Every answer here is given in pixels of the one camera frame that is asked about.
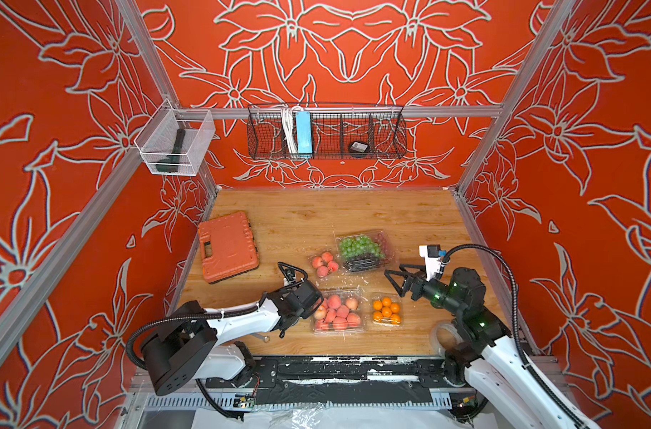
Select black tool in bin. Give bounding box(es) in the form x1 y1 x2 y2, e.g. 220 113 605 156
156 128 186 173

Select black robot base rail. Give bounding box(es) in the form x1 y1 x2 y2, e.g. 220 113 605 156
205 356 475 411

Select orange plastic tool case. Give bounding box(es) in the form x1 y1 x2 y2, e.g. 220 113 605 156
199 211 259 284

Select black wire wall basket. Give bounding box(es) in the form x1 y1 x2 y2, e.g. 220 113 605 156
247 103 409 161

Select small black device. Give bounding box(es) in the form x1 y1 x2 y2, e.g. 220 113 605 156
348 141 370 157

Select clear box of grapes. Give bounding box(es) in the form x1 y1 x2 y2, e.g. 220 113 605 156
336 230 396 273

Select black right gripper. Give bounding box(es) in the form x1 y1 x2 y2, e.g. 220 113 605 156
388 262 469 319

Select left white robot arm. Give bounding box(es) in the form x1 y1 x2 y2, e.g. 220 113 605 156
125 262 324 396

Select clear box large peaches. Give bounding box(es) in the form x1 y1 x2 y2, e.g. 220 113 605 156
311 289 365 334

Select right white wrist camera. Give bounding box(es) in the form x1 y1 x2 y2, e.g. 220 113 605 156
419 245 447 282

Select light blue box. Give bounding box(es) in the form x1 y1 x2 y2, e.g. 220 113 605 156
294 111 313 158

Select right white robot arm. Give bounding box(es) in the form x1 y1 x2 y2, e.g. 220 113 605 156
385 265 598 428

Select clear box of oranges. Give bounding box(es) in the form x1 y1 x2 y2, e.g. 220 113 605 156
369 294 404 328

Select white cable bundle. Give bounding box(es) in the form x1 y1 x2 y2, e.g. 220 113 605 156
280 106 298 157

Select clear acrylic wall bin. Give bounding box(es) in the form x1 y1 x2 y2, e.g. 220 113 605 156
134 99 216 177

